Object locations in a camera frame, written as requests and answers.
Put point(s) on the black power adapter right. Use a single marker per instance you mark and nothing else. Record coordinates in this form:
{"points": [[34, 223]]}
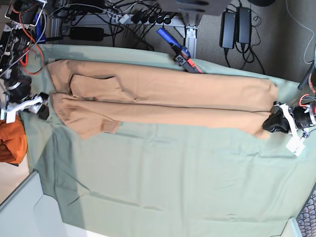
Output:
{"points": [[244, 27]]}

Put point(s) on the blue clamp at middle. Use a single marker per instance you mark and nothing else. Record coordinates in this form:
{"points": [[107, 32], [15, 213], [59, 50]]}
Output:
{"points": [[182, 56]]}

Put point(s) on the blue clamp at left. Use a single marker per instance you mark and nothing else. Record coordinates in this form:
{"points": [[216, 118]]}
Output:
{"points": [[39, 27]]}

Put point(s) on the black power adapter left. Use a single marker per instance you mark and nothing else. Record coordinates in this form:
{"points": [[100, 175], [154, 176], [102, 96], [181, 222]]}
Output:
{"points": [[227, 33]]}

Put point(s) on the blue clamp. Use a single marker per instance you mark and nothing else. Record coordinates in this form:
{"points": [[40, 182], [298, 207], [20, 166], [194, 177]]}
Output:
{"points": [[182, 56], [39, 27]]}

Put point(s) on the black power adapter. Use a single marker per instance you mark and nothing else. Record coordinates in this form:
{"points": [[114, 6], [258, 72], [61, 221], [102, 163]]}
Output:
{"points": [[227, 33], [244, 27]]}

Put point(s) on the dark orange cloth pile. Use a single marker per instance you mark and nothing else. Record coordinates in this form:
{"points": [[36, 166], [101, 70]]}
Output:
{"points": [[13, 142]]}

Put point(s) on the grey plastic bin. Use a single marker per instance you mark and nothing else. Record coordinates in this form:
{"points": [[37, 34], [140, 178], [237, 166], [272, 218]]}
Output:
{"points": [[28, 212]]}

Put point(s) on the black power brick on frame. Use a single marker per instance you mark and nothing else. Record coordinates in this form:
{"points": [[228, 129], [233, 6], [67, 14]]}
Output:
{"points": [[86, 33]]}

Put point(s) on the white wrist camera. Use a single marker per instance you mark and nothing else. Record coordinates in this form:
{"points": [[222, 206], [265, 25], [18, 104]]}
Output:
{"points": [[8, 116], [296, 145]]}

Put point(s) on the aluminium frame post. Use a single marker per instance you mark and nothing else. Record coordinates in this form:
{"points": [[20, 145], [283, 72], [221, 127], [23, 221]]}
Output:
{"points": [[191, 22]]}

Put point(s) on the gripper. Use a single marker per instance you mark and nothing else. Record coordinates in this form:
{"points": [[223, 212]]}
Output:
{"points": [[18, 97], [304, 119]]}

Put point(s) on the light orange T-shirt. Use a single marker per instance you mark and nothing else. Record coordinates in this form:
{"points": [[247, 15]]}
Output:
{"points": [[96, 97]]}

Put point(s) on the green table cloth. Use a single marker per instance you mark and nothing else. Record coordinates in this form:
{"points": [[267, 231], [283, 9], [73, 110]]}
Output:
{"points": [[154, 180]]}

